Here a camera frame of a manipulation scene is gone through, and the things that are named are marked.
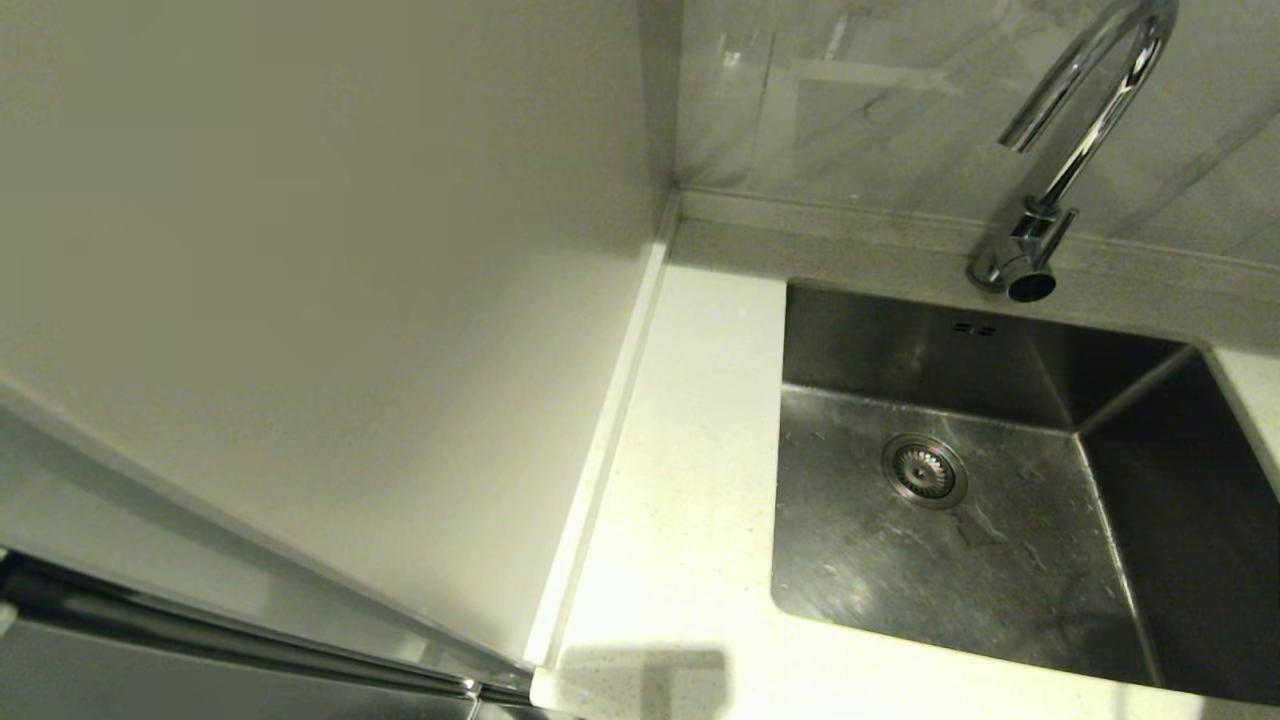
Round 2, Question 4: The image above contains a chrome gooseneck faucet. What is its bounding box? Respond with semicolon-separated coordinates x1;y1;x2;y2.
966;0;1179;304

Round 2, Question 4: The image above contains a metal sink drain strainer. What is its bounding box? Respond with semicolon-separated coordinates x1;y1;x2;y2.
881;434;969;511

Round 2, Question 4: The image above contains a stainless steel sink basin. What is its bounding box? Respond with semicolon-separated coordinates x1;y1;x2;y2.
770;280;1280;706

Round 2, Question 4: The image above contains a tall white cabinet panel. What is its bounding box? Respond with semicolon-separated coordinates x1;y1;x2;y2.
0;0;683;673

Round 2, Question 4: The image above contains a grey glossy appliance door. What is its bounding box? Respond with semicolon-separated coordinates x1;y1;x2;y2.
0;615;481;720

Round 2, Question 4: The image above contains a dark bar door handle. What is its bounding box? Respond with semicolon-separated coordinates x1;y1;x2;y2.
0;548;533;709

